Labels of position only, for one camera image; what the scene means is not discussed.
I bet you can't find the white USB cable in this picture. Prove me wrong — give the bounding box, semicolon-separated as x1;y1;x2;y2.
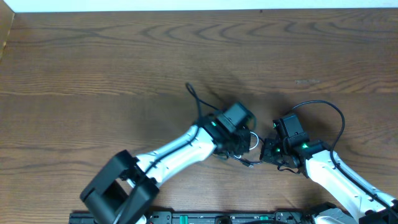
234;131;259;159

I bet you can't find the black USB cable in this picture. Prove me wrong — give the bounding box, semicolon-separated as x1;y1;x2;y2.
226;124;265;169

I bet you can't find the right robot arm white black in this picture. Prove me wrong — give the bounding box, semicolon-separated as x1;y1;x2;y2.
260;113;397;223

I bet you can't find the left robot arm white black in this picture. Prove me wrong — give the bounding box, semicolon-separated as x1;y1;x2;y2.
80;103;254;223

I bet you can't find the black left camera cable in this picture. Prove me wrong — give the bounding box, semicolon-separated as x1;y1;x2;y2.
111;82;224;224

